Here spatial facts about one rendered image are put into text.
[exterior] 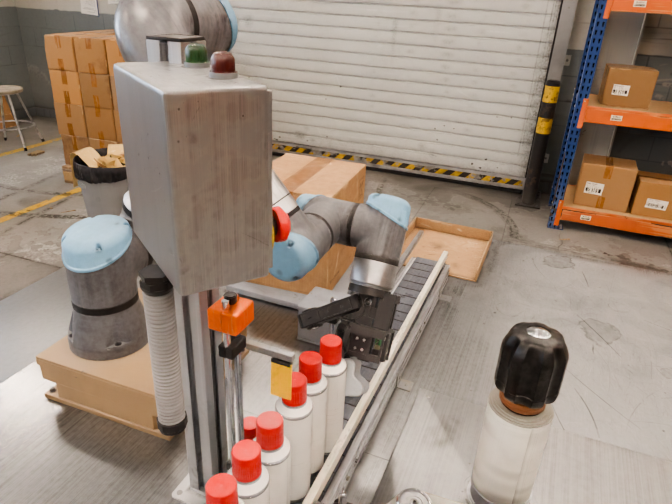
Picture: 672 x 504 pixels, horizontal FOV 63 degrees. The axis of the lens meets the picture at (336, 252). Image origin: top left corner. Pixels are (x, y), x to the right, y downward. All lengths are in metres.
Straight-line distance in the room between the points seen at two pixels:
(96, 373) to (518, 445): 0.70
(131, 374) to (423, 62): 4.27
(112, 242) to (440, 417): 0.65
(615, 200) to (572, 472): 3.57
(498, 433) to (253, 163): 0.49
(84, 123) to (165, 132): 4.35
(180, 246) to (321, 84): 4.82
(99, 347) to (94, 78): 3.69
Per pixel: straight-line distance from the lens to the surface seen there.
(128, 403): 1.05
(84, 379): 1.09
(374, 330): 0.87
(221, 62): 0.52
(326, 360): 0.82
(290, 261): 0.78
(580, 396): 1.25
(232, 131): 0.49
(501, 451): 0.80
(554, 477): 0.98
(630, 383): 1.34
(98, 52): 4.57
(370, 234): 0.88
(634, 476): 1.05
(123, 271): 1.03
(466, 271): 1.62
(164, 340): 0.61
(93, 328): 1.07
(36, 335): 1.39
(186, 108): 0.47
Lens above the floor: 1.55
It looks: 26 degrees down
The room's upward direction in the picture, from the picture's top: 3 degrees clockwise
